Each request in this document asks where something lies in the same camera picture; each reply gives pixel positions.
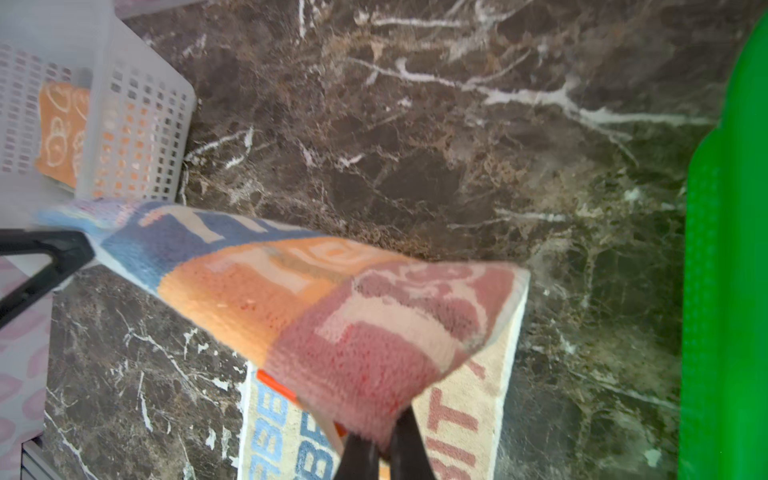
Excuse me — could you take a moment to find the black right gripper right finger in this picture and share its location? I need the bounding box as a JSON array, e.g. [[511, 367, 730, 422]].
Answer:
[[389, 407, 436, 480]]

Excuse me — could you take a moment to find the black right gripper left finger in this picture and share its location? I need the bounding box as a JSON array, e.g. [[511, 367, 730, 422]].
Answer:
[[334, 433, 380, 480]]

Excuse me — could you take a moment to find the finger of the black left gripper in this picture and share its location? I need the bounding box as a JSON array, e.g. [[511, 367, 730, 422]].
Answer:
[[1, 229, 95, 329]]

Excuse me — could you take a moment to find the pale blue patterned towel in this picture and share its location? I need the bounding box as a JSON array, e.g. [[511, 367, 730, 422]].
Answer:
[[38, 199, 531, 479]]

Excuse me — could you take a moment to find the white plastic basket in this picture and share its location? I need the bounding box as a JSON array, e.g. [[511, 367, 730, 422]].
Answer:
[[1, 1, 197, 229]]

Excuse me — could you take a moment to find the orange bunny towel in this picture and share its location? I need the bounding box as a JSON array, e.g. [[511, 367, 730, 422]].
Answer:
[[35, 81, 90, 190]]

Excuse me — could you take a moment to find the green plastic basket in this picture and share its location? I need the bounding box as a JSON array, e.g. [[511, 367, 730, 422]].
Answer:
[[678, 20, 767, 479]]

